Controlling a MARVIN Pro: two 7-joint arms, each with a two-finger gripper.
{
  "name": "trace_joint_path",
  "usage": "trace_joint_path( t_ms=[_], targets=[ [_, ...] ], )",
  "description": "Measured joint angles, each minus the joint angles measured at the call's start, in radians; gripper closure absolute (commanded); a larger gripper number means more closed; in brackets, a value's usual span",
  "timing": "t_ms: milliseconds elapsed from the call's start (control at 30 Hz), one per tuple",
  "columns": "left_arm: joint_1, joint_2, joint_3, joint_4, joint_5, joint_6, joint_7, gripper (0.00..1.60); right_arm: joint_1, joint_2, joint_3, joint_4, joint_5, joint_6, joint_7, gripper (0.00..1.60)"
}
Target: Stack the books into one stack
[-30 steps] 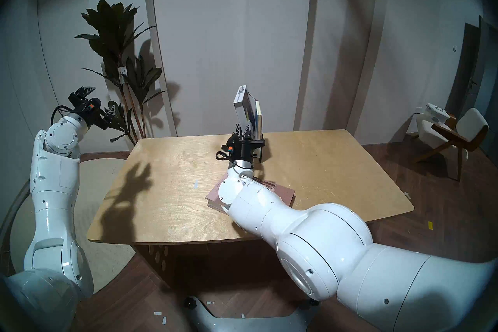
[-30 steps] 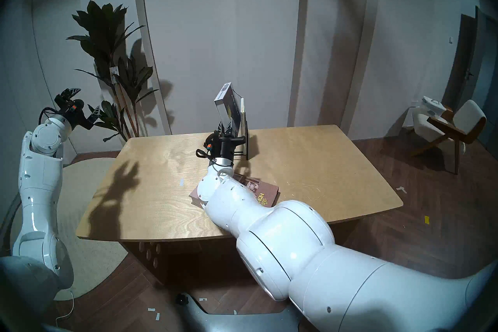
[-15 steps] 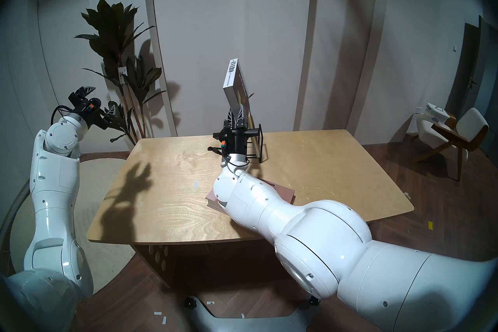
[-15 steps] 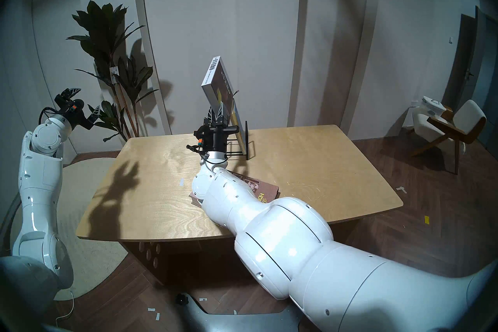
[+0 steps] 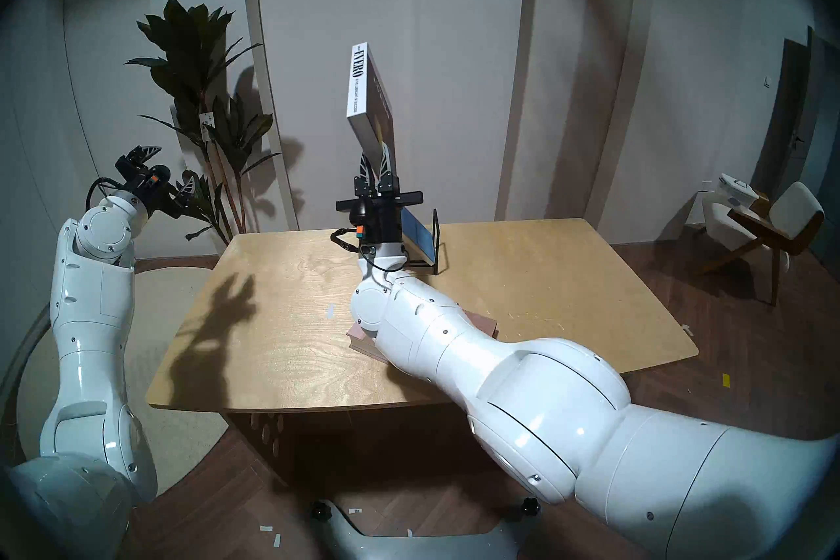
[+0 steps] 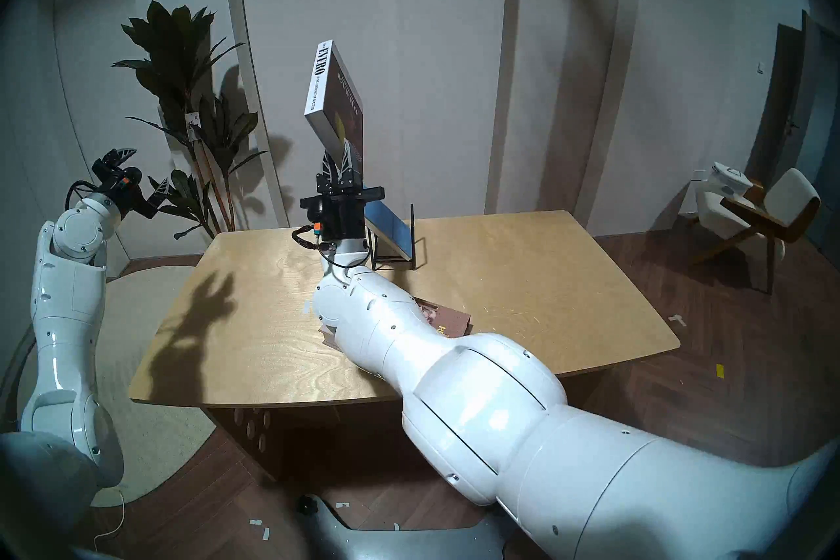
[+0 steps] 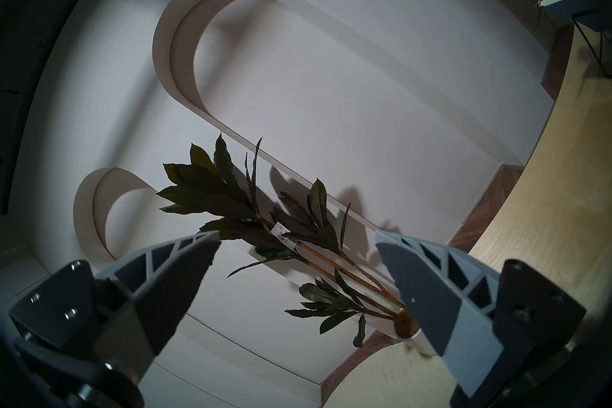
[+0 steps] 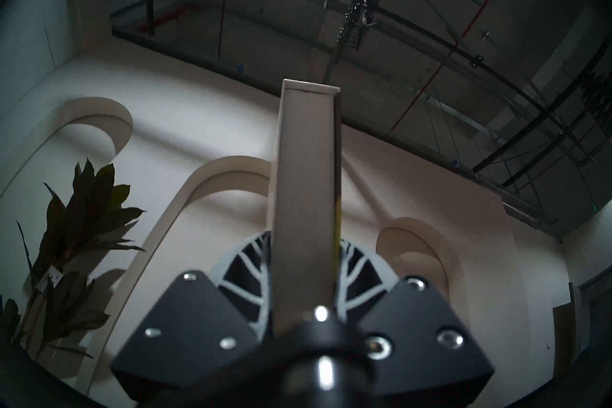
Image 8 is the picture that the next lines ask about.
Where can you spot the dark green potted plant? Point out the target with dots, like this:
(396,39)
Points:
(91,216)

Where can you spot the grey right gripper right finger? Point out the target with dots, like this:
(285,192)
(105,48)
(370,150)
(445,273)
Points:
(420,340)

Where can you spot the black ceiling fixture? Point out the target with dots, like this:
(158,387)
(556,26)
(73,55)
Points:
(366,0)

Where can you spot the grey door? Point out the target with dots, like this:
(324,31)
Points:
(588,316)

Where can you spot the white plant tag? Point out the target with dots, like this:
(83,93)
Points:
(49,279)

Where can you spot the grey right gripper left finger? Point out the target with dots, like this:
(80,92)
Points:
(191,330)

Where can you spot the dark book with yellow mark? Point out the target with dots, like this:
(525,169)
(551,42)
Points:
(306,196)

